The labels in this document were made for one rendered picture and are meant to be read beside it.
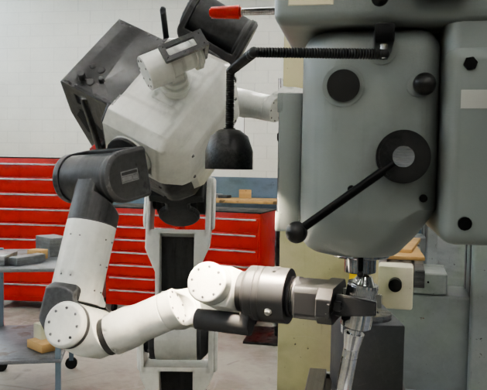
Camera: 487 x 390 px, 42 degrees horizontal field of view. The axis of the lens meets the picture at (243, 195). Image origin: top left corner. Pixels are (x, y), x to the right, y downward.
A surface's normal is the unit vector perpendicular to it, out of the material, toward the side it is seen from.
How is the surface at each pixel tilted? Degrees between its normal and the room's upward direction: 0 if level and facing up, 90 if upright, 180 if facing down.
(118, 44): 57
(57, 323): 70
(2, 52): 90
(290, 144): 90
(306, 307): 90
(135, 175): 87
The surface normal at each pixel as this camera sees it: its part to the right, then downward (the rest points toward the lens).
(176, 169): 0.26, 0.80
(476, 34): -0.18, 0.05
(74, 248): -0.30, -0.29
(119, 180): 0.83, -0.01
